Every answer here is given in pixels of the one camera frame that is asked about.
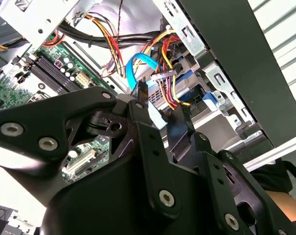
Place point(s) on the hard disk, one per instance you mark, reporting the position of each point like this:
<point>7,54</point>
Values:
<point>208,99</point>

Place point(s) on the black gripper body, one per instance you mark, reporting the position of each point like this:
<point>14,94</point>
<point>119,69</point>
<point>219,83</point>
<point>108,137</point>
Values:
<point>101,208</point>

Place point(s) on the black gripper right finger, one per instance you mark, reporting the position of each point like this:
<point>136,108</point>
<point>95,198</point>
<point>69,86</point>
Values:
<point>226,186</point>

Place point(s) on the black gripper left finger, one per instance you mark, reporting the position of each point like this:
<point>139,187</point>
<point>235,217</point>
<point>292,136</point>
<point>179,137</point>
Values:
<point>40,117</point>

